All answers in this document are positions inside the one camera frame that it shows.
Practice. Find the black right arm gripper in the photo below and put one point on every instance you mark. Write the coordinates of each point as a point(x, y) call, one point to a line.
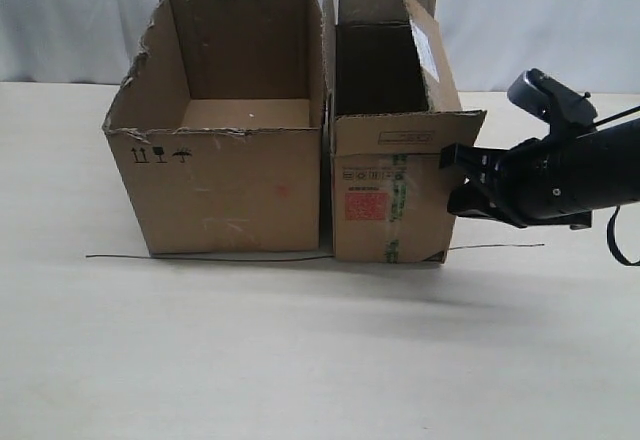
point(539, 182)

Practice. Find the narrow cardboard box with label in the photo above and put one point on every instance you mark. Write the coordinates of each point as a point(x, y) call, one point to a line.
point(393, 107)

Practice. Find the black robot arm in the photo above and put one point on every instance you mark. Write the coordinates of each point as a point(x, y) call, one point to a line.
point(613, 178)

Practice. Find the large open cardboard box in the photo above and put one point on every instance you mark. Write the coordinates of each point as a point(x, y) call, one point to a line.
point(216, 128)

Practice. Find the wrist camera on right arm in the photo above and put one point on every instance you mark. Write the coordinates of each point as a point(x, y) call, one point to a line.
point(561, 108)

